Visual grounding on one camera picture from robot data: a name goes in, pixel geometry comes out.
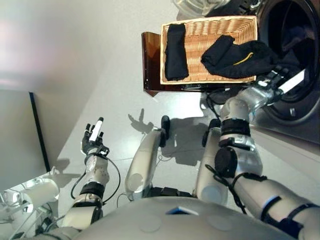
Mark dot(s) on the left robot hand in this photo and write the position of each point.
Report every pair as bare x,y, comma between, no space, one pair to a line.
96,132

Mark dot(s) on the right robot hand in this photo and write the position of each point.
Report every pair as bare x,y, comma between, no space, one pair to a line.
290,81

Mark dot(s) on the black garment with yellow stripe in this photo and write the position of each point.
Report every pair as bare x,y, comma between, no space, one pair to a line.
237,57

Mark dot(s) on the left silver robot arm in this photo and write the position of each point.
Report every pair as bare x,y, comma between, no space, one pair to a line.
97,172

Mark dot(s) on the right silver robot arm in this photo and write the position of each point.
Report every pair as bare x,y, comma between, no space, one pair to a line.
250,160

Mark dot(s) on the silver washing machine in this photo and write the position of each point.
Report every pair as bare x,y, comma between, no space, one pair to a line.
300,110

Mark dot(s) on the round washing machine door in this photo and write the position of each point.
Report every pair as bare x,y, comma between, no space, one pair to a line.
197,7

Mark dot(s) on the grey panel with black edge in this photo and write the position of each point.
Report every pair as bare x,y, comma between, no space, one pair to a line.
17,137

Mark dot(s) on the white cylinder device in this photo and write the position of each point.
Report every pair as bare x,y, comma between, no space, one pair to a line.
40,192

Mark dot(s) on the dark brown wooden stool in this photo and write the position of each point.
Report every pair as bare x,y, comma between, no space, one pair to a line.
151,62

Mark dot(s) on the wicker laundry basket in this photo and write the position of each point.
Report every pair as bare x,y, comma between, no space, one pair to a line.
197,40

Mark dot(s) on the narrow folded black garment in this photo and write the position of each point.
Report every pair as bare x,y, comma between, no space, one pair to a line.
176,55

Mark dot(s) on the grey robot torso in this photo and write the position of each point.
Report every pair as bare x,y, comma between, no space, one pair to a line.
175,222

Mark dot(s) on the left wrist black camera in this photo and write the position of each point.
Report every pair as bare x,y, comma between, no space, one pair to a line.
103,150

